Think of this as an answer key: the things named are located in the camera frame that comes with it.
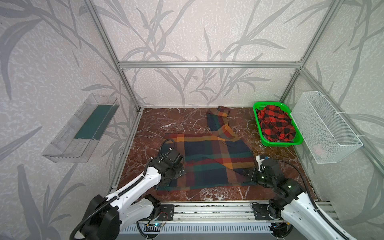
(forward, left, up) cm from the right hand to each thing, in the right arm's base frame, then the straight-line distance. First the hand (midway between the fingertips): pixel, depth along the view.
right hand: (244, 168), depth 81 cm
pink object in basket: (+5, -35, +13) cm, 38 cm away
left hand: (0, +36, -3) cm, 36 cm away
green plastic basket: (+19, -38, -1) cm, 43 cm away
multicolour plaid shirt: (+8, +12, -7) cm, 16 cm away
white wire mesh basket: (+3, -31, +26) cm, 40 cm away
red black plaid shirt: (+30, -28, -1) cm, 41 cm away
